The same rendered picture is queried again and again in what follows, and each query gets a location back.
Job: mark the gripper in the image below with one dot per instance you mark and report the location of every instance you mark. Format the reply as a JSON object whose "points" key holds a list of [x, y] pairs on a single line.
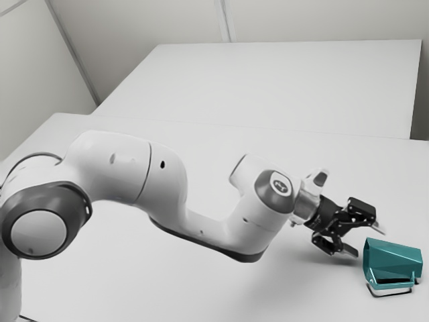
{"points": [[324, 213]]}

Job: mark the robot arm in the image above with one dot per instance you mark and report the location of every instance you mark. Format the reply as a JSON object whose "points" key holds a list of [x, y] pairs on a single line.
{"points": [[127, 167]]}

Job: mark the teal faceted mug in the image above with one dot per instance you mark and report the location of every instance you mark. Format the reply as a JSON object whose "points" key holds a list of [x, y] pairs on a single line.
{"points": [[390, 260]]}

